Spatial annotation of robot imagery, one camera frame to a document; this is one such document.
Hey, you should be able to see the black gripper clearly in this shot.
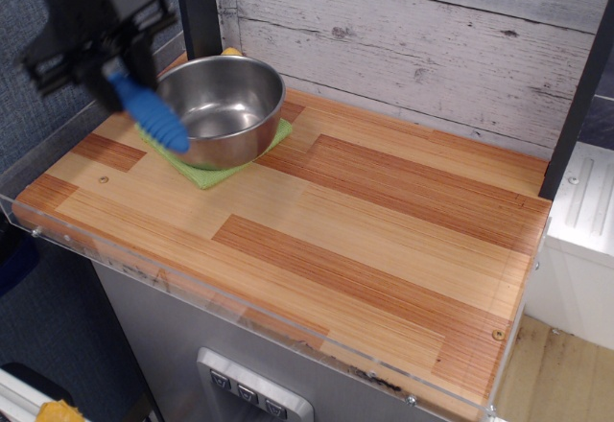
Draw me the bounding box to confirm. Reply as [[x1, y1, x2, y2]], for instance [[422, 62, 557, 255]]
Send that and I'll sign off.
[[18, 0, 177, 113]]

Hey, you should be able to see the blue handled metal spoon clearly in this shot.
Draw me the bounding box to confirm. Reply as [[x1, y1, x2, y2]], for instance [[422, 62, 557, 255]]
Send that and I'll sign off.
[[107, 73, 190, 153]]

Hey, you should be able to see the green cloth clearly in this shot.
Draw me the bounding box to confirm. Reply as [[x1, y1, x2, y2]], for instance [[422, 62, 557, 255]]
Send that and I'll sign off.
[[135, 119, 293, 190]]

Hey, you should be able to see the yellow object behind bowl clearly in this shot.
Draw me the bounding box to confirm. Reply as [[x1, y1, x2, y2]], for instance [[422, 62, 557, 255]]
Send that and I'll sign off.
[[222, 47, 243, 57]]

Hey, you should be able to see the stainless steel bowl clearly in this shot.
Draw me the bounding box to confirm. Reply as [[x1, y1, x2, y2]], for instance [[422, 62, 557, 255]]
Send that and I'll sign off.
[[157, 56, 286, 170]]

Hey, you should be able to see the clear acrylic table guard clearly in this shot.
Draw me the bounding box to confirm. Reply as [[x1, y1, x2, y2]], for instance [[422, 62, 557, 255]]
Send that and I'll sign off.
[[0, 31, 553, 418]]

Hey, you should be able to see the dark blue chair edge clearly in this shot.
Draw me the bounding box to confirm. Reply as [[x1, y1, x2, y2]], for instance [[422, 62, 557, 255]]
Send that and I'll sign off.
[[1, 237, 39, 295]]

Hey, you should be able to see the silver cabinet with dispenser panel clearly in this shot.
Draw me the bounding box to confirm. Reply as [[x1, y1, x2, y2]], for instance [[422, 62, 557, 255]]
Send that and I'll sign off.
[[95, 263, 486, 421]]

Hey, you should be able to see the dark vertical post left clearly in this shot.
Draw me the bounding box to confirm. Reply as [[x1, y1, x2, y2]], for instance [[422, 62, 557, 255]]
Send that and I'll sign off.
[[178, 0, 222, 60]]

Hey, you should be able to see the dark vertical post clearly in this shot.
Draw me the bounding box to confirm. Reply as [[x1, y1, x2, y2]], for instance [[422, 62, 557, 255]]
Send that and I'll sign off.
[[178, 0, 222, 60], [538, 0, 613, 200]]

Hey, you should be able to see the dark vertical post right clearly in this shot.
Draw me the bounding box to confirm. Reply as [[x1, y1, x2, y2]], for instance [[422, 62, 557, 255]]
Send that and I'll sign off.
[[538, 0, 613, 200]]

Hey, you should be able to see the white aluminium rail block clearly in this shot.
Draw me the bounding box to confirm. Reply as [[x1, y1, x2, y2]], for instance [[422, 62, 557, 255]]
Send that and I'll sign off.
[[525, 142, 613, 349]]

